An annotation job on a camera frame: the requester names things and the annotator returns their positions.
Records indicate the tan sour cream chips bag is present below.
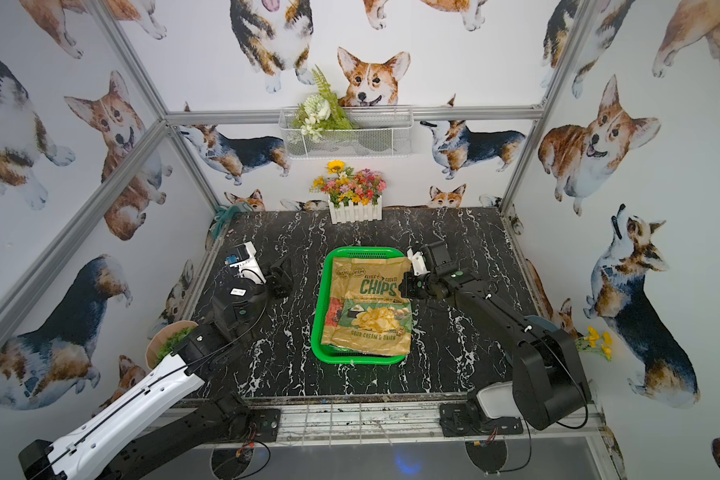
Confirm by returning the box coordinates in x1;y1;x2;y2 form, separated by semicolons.
320;257;413;357

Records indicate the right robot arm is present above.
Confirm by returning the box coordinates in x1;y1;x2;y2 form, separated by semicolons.
400;241;592;430

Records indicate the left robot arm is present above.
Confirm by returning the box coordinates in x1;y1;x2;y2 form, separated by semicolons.
18;257;293;479

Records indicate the teal cloth in corner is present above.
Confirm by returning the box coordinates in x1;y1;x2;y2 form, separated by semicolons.
208;204;251;242

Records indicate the white picket fence flower box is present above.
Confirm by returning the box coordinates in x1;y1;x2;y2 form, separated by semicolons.
310;160;387;224

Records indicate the grey blue pot right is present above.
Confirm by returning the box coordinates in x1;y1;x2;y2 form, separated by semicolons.
525;315;560;331

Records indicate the brown pot with green plant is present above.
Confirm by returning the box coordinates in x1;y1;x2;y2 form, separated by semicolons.
145;320;198;370

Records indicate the yellow artificial flowers right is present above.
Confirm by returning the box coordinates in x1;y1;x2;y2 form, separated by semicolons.
575;327;613;362

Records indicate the white green artificial flower bunch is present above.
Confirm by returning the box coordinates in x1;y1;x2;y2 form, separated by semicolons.
289;66;355;142

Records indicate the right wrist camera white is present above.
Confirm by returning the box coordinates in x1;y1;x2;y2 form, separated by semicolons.
406;248;429;277

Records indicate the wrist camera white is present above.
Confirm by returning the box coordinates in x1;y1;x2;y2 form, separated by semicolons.
406;248;429;277
225;242;266;285

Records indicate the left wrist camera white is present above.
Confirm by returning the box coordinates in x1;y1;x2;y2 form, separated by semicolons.
225;242;266;285

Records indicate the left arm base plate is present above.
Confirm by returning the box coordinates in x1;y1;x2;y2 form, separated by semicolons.
194;407;282;445

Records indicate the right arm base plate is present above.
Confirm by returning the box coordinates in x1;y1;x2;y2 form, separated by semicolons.
438;401;525;438

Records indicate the white wire wall basket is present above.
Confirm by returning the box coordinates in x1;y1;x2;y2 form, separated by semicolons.
278;107;414;159

